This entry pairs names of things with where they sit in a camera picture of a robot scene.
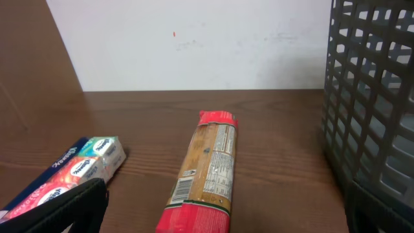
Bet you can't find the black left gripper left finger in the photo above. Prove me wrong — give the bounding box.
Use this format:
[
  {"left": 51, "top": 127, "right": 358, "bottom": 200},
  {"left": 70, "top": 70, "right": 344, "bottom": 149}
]
[{"left": 1, "top": 178, "right": 109, "bottom": 233}]

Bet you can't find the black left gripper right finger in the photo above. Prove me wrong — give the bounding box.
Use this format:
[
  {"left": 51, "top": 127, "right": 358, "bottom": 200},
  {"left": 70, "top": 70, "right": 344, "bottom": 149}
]
[{"left": 345, "top": 180, "right": 413, "bottom": 233}]

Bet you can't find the Kleenex tissue multipack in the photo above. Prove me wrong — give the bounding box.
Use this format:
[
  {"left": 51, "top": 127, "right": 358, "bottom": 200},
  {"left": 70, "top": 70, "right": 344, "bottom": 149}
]
[{"left": 1, "top": 137, "right": 126, "bottom": 223}]

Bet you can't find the red spaghetti packet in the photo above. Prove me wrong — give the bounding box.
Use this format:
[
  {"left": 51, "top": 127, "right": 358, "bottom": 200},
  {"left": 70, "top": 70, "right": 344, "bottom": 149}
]
[{"left": 155, "top": 111, "right": 238, "bottom": 233}]

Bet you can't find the grey plastic basket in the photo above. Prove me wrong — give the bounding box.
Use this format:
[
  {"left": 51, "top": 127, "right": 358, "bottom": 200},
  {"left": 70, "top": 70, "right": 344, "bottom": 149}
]
[{"left": 321, "top": 0, "right": 414, "bottom": 208}]

